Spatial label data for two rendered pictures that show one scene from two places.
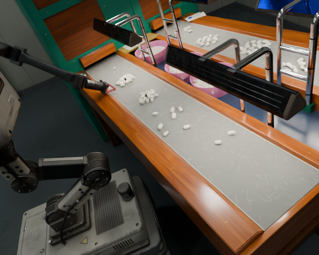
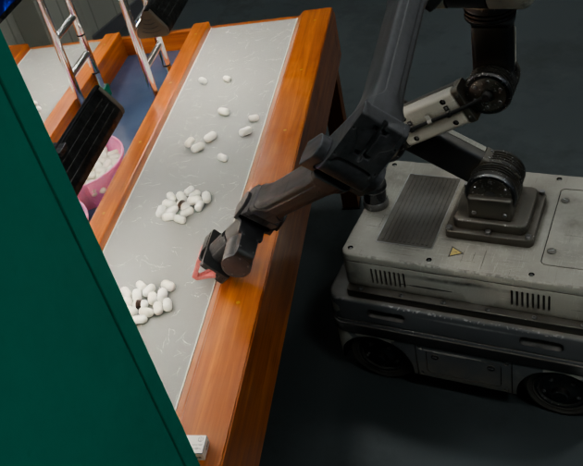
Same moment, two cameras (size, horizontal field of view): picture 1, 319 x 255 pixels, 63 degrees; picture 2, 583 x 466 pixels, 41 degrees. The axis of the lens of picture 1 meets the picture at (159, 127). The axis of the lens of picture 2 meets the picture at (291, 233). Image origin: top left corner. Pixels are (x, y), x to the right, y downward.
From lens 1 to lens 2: 2.69 m
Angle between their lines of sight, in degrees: 96
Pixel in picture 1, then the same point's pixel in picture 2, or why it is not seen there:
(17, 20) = not seen: outside the picture
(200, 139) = (233, 93)
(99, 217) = (442, 198)
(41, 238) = (564, 219)
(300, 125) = (139, 89)
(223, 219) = (315, 21)
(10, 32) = not seen: outside the picture
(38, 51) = not seen: outside the picture
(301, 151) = (197, 36)
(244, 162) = (238, 57)
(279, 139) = (191, 50)
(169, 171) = (307, 67)
